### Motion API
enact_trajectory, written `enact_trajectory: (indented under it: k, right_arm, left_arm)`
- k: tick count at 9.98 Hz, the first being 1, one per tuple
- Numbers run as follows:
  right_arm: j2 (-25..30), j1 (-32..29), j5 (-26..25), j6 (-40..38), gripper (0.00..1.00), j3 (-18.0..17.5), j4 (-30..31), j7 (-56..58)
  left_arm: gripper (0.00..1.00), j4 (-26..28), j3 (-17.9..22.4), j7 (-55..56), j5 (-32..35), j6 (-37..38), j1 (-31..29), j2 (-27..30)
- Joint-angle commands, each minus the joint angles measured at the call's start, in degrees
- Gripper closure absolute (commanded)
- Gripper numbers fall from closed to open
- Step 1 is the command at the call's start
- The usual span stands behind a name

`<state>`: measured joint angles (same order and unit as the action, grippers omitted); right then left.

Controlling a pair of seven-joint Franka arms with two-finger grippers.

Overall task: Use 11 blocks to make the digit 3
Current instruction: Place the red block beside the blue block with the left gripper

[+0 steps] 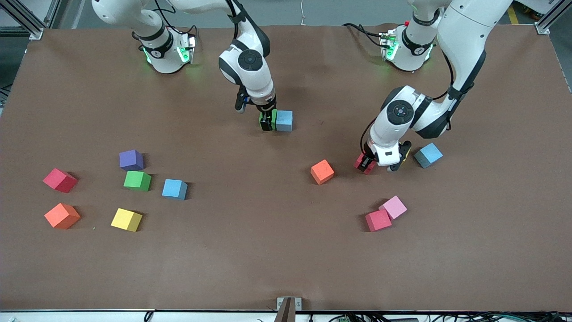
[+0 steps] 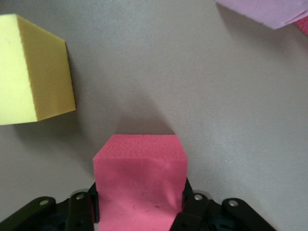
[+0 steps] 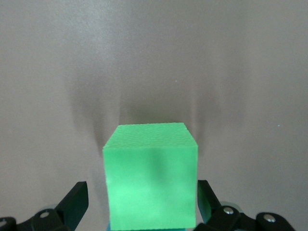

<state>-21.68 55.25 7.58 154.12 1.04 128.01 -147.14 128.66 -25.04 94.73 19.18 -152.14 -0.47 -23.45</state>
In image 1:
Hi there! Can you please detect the metal bracket with post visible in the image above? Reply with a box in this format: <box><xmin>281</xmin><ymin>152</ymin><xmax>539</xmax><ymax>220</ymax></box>
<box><xmin>277</xmin><ymin>297</ymin><xmax>302</xmax><ymax>322</ymax></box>

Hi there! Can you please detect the aluminium frame post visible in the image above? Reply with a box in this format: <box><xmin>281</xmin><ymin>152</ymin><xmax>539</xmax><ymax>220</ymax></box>
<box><xmin>0</xmin><ymin>0</ymin><xmax>45</xmax><ymax>41</ymax></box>
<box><xmin>534</xmin><ymin>0</ymin><xmax>572</xmax><ymax>35</ymax></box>

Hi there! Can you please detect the orange foam block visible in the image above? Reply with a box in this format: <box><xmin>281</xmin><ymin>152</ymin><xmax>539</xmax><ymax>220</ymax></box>
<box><xmin>44</xmin><ymin>203</ymin><xmax>81</xmax><ymax>230</ymax></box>
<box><xmin>311</xmin><ymin>159</ymin><xmax>335</xmax><ymax>186</ymax></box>

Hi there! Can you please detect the green foam block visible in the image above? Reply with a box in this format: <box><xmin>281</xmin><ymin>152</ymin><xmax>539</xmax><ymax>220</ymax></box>
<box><xmin>123</xmin><ymin>171</ymin><xmax>152</xmax><ymax>192</ymax></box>
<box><xmin>259</xmin><ymin>109</ymin><xmax>278</xmax><ymax>131</ymax></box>

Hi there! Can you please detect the black cable on table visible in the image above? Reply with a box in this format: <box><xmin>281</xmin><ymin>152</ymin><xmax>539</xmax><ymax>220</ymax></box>
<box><xmin>342</xmin><ymin>22</ymin><xmax>386</xmax><ymax>47</ymax></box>

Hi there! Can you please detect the pink foam block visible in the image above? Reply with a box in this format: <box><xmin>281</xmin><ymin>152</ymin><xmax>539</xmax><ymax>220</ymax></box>
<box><xmin>379</xmin><ymin>195</ymin><xmax>408</xmax><ymax>220</ymax></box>

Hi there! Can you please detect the brown table cover sheet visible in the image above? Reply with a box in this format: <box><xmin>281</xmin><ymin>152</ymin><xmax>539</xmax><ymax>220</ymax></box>
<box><xmin>0</xmin><ymin>25</ymin><xmax>572</xmax><ymax>312</ymax></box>

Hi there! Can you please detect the blue foam block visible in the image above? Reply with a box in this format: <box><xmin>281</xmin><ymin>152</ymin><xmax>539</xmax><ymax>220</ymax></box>
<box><xmin>276</xmin><ymin>110</ymin><xmax>294</xmax><ymax>132</ymax></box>
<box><xmin>162</xmin><ymin>179</ymin><xmax>188</xmax><ymax>201</ymax></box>
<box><xmin>414</xmin><ymin>142</ymin><xmax>444</xmax><ymax>169</ymax></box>

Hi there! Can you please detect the purple foam block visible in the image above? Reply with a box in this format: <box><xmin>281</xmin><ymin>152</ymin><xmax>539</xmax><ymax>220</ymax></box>
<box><xmin>119</xmin><ymin>150</ymin><xmax>145</xmax><ymax>171</ymax></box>

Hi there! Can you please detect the red foam block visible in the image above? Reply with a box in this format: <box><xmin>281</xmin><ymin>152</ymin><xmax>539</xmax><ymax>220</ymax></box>
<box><xmin>43</xmin><ymin>168</ymin><xmax>78</xmax><ymax>194</ymax></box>
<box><xmin>354</xmin><ymin>152</ymin><xmax>377</xmax><ymax>175</ymax></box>
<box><xmin>365</xmin><ymin>209</ymin><xmax>392</xmax><ymax>232</ymax></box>

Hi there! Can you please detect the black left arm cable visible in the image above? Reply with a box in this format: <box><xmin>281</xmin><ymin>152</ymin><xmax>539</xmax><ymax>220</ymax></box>
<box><xmin>360</xmin><ymin>27</ymin><xmax>456</xmax><ymax>157</ymax></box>

